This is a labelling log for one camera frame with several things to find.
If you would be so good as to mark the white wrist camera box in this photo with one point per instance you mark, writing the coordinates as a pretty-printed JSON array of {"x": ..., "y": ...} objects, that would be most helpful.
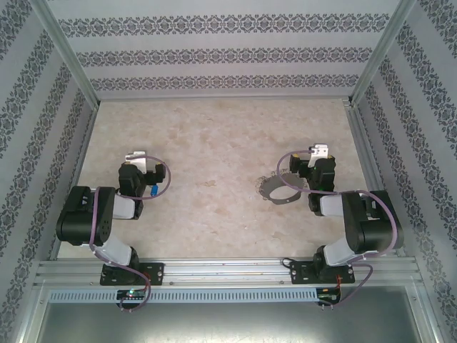
[
  {"x": 137, "y": 162},
  {"x": 319, "y": 151}
]

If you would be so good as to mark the aluminium left frame post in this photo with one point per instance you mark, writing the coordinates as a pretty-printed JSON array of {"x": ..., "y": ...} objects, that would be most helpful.
[{"x": 60, "y": 46}]

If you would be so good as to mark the left circuit board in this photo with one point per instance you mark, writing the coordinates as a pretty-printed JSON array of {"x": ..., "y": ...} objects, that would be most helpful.
[{"x": 132, "y": 293}]

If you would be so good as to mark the aluminium right side rail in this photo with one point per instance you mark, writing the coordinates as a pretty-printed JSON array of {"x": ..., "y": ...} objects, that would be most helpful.
[{"x": 355, "y": 121}]

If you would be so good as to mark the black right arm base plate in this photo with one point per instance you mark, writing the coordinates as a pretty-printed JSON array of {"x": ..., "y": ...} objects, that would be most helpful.
[{"x": 300, "y": 273}]

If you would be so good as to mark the aluminium back rail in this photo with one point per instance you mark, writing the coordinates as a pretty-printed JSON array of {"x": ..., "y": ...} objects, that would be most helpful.
[{"x": 221, "y": 97}]

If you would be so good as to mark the aluminium right frame post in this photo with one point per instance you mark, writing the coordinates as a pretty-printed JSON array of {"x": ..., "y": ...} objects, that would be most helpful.
[{"x": 385, "y": 46}]

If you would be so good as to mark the aluminium frame post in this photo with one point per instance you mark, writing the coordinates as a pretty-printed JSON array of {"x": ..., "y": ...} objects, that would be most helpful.
[
  {"x": 385, "y": 46},
  {"x": 60, "y": 46}
]

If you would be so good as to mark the right circuit board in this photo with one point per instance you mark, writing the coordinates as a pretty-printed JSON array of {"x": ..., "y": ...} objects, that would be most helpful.
[{"x": 328, "y": 296}]

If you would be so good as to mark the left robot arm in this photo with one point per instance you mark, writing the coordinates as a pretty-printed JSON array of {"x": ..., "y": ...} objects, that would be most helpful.
[{"x": 82, "y": 221}]

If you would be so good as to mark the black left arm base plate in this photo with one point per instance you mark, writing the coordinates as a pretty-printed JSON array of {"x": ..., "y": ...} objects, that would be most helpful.
[{"x": 153, "y": 273}]

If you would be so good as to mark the aluminium mounting rail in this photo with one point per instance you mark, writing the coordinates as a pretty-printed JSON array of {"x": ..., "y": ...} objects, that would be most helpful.
[{"x": 228, "y": 271}]

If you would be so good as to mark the blue-headed key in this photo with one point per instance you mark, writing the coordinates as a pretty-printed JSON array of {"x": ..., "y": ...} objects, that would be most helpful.
[{"x": 154, "y": 190}]

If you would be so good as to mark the circuit board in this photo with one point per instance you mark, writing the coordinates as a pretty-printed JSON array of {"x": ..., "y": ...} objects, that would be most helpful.
[
  {"x": 328, "y": 296},
  {"x": 132, "y": 293}
]

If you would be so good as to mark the aluminium left side rail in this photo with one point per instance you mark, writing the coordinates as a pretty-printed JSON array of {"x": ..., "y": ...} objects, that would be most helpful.
[{"x": 85, "y": 139}]

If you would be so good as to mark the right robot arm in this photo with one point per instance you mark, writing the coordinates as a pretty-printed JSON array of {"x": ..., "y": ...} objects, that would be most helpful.
[{"x": 375, "y": 228}]

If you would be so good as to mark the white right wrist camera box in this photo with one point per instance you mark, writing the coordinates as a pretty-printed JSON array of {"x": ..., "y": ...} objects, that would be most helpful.
[{"x": 319, "y": 151}]

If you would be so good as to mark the grey metal sheet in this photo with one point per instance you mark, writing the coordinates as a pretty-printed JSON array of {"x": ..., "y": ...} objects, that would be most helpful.
[{"x": 228, "y": 321}]

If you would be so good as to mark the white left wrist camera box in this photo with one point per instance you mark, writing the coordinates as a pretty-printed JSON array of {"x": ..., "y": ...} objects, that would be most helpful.
[{"x": 137, "y": 162}]

